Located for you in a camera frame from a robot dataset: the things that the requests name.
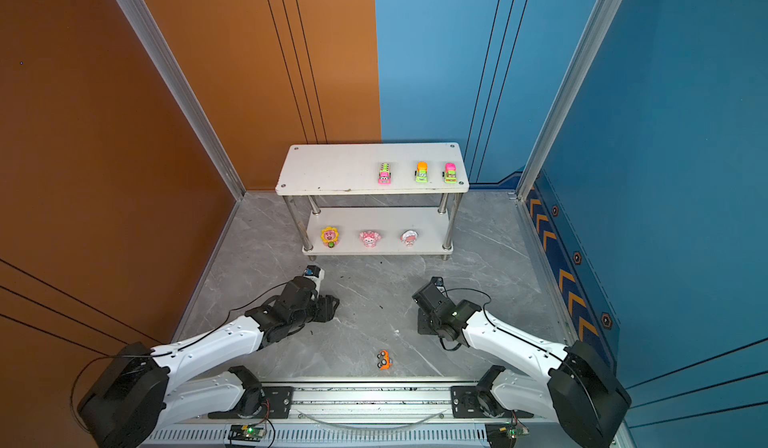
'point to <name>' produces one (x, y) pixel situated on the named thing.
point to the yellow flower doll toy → (330, 236)
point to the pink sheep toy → (370, 239)
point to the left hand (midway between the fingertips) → (334, 299)
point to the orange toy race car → (385, 362)
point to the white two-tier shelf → (370, 199)
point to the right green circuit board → (515, 432)
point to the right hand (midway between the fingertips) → (422, 323)
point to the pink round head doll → (408, 237)
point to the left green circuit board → (246, 433)
